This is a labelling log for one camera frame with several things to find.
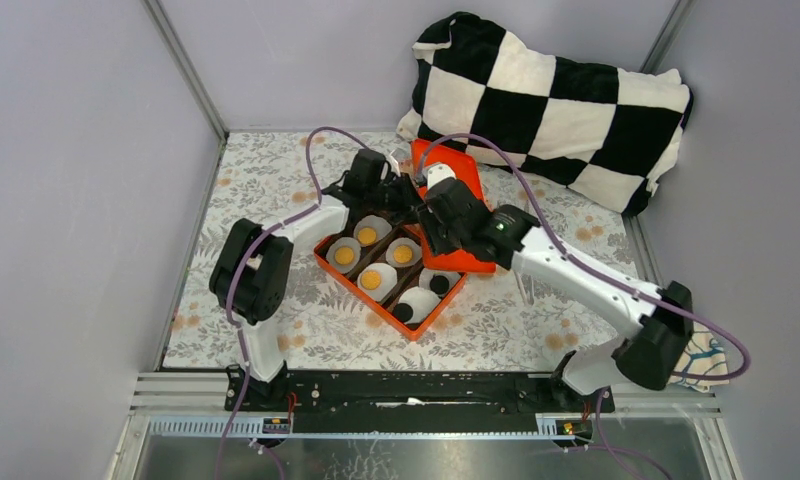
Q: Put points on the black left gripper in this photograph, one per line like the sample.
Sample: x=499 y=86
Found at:
x=407 y=198

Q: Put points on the black white checkered pillow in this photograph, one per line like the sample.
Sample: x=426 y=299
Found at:
x=601 y=131

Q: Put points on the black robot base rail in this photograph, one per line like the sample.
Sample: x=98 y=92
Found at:
x=406 y=402

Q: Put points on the white paper cupcake liner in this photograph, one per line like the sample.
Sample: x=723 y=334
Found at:
x=381 y=225
x=403 y=240
x=343 y=241
x=423 y=301
x=426 y=274
x=389 y=281

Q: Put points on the blue cream patterned cloth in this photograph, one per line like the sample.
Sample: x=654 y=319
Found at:
x=703 y=355

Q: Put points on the floral table mat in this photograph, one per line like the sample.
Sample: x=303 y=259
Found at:
x=263 y=177

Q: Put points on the black sandwich cookie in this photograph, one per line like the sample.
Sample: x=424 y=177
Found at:
x=403 y=312
x=440 y=285

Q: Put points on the orange box lid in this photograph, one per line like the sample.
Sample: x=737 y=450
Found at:
x=439 y=163

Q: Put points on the orange compartment cookie box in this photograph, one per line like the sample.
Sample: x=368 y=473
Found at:
x=407 y=277

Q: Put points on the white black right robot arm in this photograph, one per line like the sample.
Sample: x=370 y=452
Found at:
x=651 y=331

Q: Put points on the round tan biscuit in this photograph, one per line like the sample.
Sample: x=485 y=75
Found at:
x=403 y=254
x=370 y=279
x=367 y=236
x=344 y=255

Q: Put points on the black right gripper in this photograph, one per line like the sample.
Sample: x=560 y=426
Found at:
x=428 y=221

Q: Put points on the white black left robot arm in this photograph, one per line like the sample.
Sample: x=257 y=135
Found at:
x=251 y=273

